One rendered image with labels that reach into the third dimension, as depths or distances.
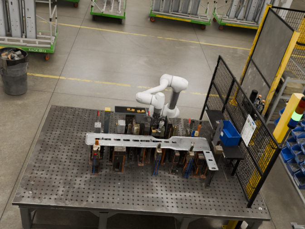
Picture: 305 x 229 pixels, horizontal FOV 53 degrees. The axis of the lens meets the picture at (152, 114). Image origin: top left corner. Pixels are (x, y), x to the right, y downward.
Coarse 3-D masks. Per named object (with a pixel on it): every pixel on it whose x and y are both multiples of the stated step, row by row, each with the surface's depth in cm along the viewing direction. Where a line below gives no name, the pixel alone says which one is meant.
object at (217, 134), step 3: (219, 123) 340; (222, 123) 332; (219, 126) 340; (222, 126) 331; (216, 129) 346; (216, 132) 346; (219, 132) 339; (216, 135) 346; (219, 135) 338; (213, 138) 354; (216, 138) 345; (213, 141) 354; (216, 141) 345; (216, 144) 344
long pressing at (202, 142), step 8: (88, 136) 329; (96, 136) 331; (104, 136) 334; (112, 136) 336; (120, 136) 338; (128, 136) 340; (136, 136) 342; (144, 136) 344; (152, 136) 346; (176, 136) 352; (88, 144) 320; (104, 144) 324; (112, 144) 325; (120, 144) 327; (128, 144) 329; (136, 144) 331; (144, 144) 333; (152, 144) 335; (168, 144) 339; (176, 144) 341; (184, 144) 343; (192, 144) 346; (200, 144) 348; (208, 144) 351
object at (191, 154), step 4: (188, 152) 330; (192, 152) 328; (188, 156) 329; (192, 156) 326; (188, 160) 329; (192, 160) 329; (184, 164) 343; (188, 164) 334; (184, 168) 341; (188, 168) 338; (184, 172) 340; (188, 172) 341; (184, 176) 344
